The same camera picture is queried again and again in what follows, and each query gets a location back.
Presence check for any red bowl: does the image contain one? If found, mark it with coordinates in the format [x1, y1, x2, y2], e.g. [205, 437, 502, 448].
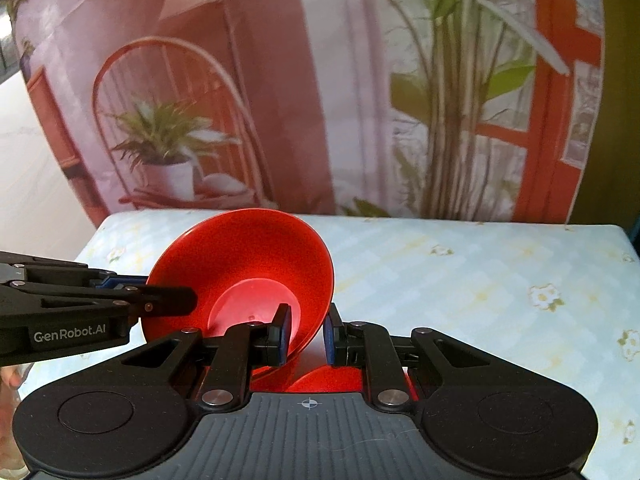
[250, 354, 418, 401]
[142, 208, 335, 391]

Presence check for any person's left hand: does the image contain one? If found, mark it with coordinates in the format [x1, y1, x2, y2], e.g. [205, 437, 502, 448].
[1, 365, 25, 390]

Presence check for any printed backdrop curtain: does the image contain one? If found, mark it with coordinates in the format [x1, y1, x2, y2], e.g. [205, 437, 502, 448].
[1, 0, 603, 223]

